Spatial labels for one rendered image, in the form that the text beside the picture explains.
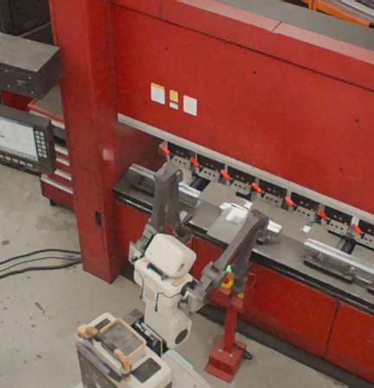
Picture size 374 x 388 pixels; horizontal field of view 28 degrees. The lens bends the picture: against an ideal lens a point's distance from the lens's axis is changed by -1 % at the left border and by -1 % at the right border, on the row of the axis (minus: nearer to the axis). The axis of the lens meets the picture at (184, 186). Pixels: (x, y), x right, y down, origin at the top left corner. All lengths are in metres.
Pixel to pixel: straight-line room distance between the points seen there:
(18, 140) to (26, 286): 1.45
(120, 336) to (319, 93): 1.61
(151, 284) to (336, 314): 1.21
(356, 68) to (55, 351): 2.76
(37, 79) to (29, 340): 1.94
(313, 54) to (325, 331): 1.83
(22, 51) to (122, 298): 2.00
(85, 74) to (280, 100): 1.10
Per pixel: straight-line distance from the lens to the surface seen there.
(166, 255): 3.81
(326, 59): 3.59
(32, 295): 5.45
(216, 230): 4.41
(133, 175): 4.85
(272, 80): 3.81
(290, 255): 4.49
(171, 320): 4.11
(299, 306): 4.65
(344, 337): 4.68
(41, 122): 4.24
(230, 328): 4.73
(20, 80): 4.13
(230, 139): 4.18
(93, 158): 4.61
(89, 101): 4.33
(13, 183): 6.27
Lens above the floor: 4.22
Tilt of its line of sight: 44 degrees down
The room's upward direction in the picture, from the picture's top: 1 degrees clockwise
